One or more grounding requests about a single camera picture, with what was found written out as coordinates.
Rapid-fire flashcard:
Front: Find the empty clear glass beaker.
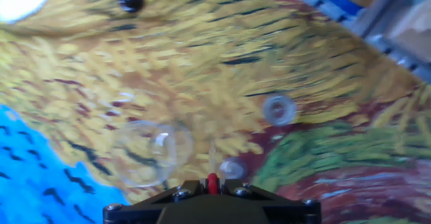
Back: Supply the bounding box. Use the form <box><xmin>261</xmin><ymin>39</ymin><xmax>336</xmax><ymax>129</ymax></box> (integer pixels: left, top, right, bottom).
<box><xmin>110</xmin><ymin>119</ymin><xmax>195</xmax><ymax>188</ymax></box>

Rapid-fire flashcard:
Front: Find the Van Gogh print tablecloth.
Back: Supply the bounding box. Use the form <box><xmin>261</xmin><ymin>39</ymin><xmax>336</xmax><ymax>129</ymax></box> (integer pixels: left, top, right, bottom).
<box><xmin>0</xmin><ymin>0</ymin><xmax>431</xmax><ymax>224</ymax></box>

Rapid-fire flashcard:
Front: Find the blue plastic packet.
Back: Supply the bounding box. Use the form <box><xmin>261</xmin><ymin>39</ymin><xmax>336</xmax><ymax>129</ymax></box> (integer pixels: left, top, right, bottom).
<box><xmin>316</xmin><ymin>0</ymin><xmax>364</xmax><ymax>18</ymax></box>

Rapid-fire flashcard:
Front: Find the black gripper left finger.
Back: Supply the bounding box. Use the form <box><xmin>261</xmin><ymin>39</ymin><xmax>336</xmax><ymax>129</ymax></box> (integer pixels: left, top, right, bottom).
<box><xmin>102</xmin><ymin>178</ymin><xmax>208</xmax><ymax>224</ymax></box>

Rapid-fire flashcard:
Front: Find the red bulb glass dropper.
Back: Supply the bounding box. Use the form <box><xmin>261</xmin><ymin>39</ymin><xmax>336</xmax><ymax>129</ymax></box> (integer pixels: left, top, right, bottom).
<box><xmin>207</xmin><ymin>141</ymin><xmax>220</xmax><ymax>195</ymax></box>

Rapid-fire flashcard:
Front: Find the small clear glass bottle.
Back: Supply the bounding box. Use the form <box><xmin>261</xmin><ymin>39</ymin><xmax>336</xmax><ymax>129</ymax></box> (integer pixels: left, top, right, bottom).
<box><xmin>261</xmin><ymin>94</ymin><xmax>298</xmax><ymax>127</ymax></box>

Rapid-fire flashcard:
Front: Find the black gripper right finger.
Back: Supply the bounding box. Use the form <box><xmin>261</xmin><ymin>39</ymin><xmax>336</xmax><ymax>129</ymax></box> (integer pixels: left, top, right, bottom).
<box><xmin>218</xmin><ymin>178</ymin><xmax>321</xmax><ymax>224</ymax></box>

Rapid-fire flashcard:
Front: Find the clear glass bottle stopper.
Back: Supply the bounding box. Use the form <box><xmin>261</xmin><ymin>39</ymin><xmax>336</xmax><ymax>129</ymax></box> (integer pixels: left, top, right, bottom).
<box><xmin>218</xmin><ymin>156</ymin><xmax>249</xmax><ymax>181</ymax></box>

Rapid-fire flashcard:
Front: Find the silver digital scale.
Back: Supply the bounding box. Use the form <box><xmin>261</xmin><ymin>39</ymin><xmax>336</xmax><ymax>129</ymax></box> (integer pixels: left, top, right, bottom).
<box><xmin>350</xmin><ymin>0</ymin><xmax>431</xmax><ymax>83</ymax></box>

